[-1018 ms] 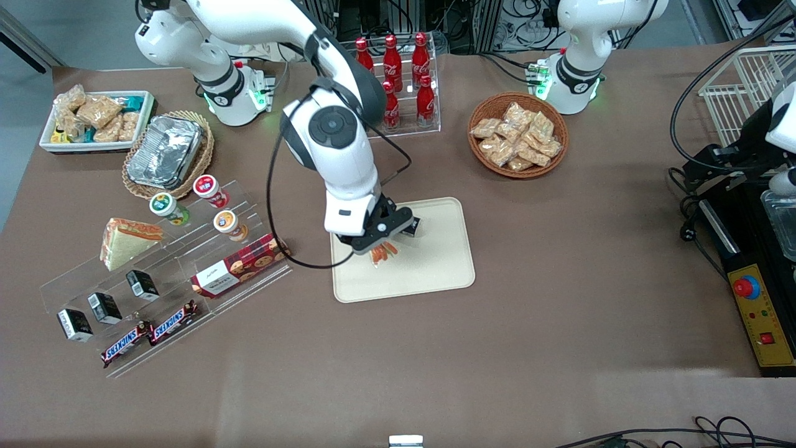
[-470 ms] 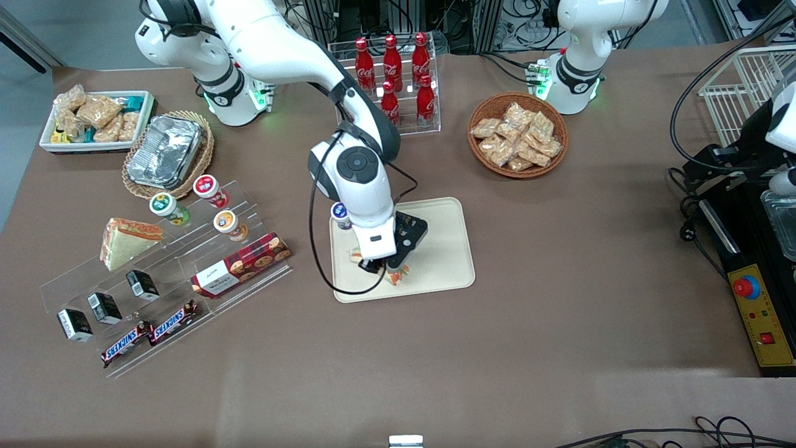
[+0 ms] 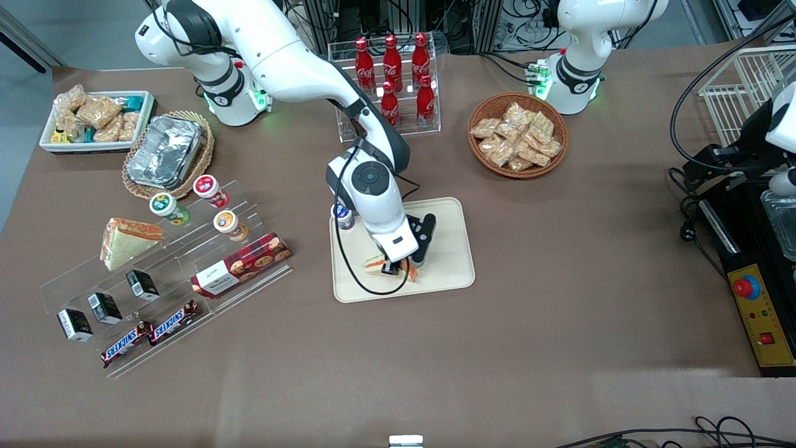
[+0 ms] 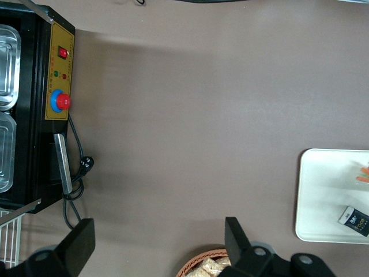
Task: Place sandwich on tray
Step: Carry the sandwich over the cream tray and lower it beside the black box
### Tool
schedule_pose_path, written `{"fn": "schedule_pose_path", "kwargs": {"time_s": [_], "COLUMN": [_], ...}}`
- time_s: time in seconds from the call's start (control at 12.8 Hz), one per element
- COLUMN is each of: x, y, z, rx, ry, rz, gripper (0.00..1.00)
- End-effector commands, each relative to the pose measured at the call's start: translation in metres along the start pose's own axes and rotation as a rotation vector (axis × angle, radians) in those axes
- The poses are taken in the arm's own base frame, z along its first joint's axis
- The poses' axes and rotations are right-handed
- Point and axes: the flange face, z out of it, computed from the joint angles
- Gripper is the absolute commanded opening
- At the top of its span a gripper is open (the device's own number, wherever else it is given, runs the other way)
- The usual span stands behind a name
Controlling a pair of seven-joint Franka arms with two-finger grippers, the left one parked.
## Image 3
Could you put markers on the red coca-cola bottle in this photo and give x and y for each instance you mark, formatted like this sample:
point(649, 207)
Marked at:
point(426, 104)
point(392, 62)
point(421, 59)
point(390, 104)
point(364, 62)

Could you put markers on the round wicker basket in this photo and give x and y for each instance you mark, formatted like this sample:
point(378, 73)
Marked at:
point(522, 173)

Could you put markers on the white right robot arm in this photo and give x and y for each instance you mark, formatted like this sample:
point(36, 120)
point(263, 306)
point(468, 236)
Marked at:
point(280, 62)

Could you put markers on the clear acrylic bottle rack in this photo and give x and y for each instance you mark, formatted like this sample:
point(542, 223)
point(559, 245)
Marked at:
point(429, 129)

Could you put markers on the clear bag of crackers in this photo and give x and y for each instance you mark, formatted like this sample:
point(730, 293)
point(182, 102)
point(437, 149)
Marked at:
point(69, 99)
point(111, 129)
point(68, 124)
point(98, 111)
point(129, 126)

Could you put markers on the small yellow packet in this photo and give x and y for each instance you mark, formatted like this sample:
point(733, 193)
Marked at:
point(58, 137)

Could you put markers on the small white block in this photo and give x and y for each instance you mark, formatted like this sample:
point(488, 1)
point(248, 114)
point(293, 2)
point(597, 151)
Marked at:
point(405, 442)

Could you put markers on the orange lid yogurt cup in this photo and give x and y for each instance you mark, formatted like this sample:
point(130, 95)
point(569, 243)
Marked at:
point(227, 223)

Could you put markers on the snickers chocolate bar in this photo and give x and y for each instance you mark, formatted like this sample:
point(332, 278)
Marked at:
point(124, 344)
point(174, 322)

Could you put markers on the red emergency stop button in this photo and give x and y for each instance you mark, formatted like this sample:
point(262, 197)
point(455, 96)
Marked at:
point(745, 287)

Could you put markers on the beige plastic tray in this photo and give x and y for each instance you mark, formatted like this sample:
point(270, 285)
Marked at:
point(448, 274)

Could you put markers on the yellow control panel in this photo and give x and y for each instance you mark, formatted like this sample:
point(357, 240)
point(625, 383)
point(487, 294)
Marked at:
point(768, 317)

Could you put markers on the teal snack packet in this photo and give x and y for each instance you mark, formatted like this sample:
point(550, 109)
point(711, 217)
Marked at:
point(132, 101)

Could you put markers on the small black white box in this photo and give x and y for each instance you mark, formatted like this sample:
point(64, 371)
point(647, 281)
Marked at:
point(143, 285)
point(104, 308)
point(74, 325)

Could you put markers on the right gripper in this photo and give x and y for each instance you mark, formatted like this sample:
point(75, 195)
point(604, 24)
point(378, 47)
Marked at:
point(390, 267)

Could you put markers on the triangular sandwich, upright wedge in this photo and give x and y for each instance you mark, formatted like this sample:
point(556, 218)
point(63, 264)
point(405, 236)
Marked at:
point(124, 246)

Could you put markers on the red plaid cookie box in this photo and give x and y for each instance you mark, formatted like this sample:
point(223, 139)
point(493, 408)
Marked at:
point(249, 261)

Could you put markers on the aluminium equipment rack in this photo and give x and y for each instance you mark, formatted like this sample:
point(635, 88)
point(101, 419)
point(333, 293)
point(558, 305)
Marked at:
point(472, 25)

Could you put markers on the white rectangular dish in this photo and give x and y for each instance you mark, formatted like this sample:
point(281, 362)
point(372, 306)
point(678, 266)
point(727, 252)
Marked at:
point(93, 147)

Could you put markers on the black machine frame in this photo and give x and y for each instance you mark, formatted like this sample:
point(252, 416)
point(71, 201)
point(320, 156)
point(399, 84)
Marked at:
point(746, 218)

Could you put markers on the green lid yogurt cup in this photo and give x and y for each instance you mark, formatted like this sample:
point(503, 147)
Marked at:
point(165, 205)

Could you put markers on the blue lid yogurt cup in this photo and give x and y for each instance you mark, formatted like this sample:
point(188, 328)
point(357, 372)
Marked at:
point(346, 218)

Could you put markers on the wrapped biscuit packet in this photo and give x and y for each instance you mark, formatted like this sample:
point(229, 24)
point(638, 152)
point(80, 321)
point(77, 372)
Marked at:
point(533, 154)
point(497, 150)
point(541, 126)
point(550, 148)
point(509, 132)
point(485, 127)
point(520, 164)
point(517, 115)

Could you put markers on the triangular sandwich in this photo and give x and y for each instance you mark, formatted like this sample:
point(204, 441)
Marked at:
point(373, 266)
point(124, 246)

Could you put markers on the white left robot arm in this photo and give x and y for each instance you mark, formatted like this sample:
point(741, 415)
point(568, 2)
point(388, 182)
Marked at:
point(584, 37)

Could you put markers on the clear plastic container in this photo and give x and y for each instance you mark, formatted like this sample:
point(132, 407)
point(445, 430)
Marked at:
point(783, 224)

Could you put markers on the aluminium foil container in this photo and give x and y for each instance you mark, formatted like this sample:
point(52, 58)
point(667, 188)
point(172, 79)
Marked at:
point(165, 152)

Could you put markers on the clear acrylic stepped stand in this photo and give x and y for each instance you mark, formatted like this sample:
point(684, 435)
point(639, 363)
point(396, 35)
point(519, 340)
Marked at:
point(180, 249)

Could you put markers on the white black device head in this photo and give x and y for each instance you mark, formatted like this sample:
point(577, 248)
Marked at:
point(785, 121)

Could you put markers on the oval wicker basket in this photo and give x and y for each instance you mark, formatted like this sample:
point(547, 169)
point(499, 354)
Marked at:
point(209, 146)

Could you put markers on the red lid yogurt cup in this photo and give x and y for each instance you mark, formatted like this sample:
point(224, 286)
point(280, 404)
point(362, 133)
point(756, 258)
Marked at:
point(207, 186)

